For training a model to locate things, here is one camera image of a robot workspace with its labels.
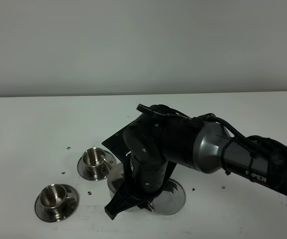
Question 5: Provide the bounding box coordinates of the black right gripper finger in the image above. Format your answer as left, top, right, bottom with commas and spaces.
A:
104, 184, 144, 220

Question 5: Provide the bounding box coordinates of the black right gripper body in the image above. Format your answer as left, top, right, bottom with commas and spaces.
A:
102, 119, 176, 207

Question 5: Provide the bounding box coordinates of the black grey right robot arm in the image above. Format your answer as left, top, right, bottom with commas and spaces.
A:
103, 105, 287, 219

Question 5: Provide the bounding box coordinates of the stainless steel teapot saucer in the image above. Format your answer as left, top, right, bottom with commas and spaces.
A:
148, 179, 186, 216

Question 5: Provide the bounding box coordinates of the far stainless steel teacup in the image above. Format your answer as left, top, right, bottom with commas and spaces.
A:
81, 147, 106, 173

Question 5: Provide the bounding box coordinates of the stainless steel teacup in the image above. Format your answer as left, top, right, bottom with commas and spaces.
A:
81, 147, 106, 173
39, 184, 68, 210

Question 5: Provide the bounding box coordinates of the near stainless steel teacup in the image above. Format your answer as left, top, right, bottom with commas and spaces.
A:
39, 184, 68, 210

